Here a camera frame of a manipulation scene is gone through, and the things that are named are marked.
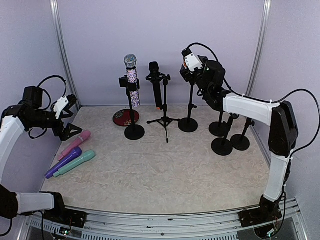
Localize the pink microphone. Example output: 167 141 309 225
58 130 91 161

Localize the purple microphone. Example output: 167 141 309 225
44 146 82 179

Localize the mint green microphone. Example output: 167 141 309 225
53 150 96 178

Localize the black microphone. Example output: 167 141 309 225
148 61 163 110

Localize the black orange mic stand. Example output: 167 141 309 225
178 82 198 133

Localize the black tripod mic stand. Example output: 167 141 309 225
146 73 181 143

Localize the black pink mic stand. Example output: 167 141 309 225
208 111 230 137

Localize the black mint mic stand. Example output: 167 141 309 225
211 114 234 156

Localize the black purple mic stand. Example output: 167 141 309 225
230 118 252 151

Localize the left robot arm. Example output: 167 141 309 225
0 75 83 223

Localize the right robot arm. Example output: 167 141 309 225
180 46 302 222

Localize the black glitter mic stand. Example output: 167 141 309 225
119 75 145 141

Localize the glitter rhinestone microphone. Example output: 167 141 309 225
124 54 140 108

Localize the red floral plate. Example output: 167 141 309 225
112 109 132 127

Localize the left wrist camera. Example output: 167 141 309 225
51 94 78 120

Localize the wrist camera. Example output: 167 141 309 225
181 48 208 72
51 94 78 120

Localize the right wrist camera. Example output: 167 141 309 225
181 48 208 72

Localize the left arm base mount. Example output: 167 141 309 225
44 208 87 229

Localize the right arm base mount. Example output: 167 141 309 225
238 208 283 228

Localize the aluminium front rail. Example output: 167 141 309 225
17 197 308 240

